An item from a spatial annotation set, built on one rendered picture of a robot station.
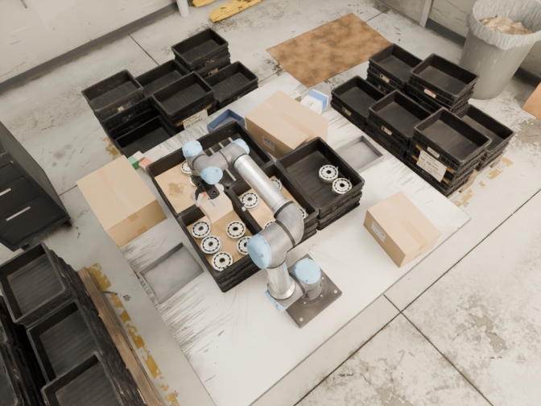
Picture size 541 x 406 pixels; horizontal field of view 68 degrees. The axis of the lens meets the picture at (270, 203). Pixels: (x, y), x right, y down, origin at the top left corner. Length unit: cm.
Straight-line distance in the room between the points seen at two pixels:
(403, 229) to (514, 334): 121
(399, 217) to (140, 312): 182
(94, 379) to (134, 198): 94
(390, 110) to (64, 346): 269
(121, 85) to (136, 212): 163
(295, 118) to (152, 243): 109
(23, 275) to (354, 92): 274
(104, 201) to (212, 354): 98
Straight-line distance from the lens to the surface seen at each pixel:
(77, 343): 263
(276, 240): 141
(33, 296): 275
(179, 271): 219
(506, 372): 293
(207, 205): 184
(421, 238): 208
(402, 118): 323
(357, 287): 208
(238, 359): 199
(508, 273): 317
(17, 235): 338
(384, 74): 350
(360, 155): 251
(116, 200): 229
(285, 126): 239
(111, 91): 361
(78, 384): 244
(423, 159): 298
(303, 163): 230
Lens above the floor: 263
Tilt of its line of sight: 57 degrees down
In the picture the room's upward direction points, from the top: 7 degrees counter-clockwise
